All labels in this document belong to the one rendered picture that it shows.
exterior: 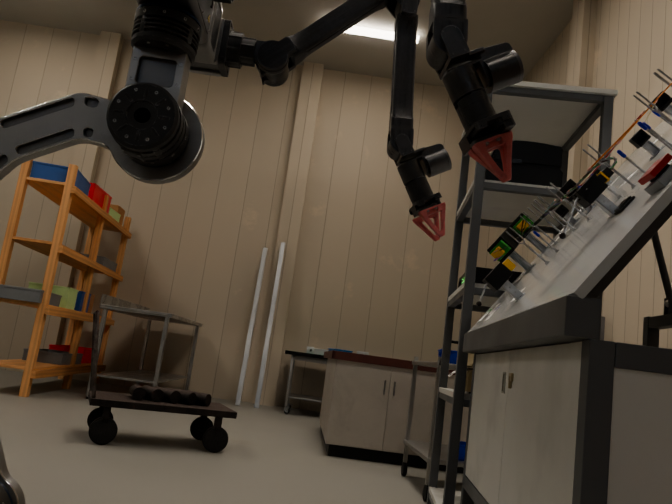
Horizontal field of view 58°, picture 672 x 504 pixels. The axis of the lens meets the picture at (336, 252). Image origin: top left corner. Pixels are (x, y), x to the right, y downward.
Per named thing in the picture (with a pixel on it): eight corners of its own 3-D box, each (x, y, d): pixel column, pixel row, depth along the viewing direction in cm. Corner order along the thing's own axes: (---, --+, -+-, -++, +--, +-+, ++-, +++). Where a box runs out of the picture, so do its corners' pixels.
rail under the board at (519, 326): (564, 335, 97) (566, 294, 98) (462, 352, 212) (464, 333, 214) (599, 339, 96) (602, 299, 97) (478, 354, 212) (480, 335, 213)
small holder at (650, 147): (658, 148, 158) (636, 131, 159) (666, 144, 149) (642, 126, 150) (645, 162, 159) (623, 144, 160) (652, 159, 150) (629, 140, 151)
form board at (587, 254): (471, 336, 213) (467, 332, 214) (658, 131, 222) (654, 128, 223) (582, 300, 98) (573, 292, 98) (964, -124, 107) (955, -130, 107)
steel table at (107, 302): (190, 395, 816) (203, 315, 835) (155, 408, 620) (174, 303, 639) (133, 388, 813) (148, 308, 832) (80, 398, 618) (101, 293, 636)
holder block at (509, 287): (495, 324, 159) (466, 298, 161) (526, 290, 160) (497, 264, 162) (498, 322, 154) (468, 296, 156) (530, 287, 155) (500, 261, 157)
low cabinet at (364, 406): (604, 493, 463) (610, 387, 477) (318, 456, 456) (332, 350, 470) (524, 457, 630) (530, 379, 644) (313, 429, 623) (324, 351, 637)
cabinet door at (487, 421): (496, 513, 147) (509, 350, 154) (464, 474, 201) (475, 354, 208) (504, 515, 147) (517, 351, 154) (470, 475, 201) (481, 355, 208)
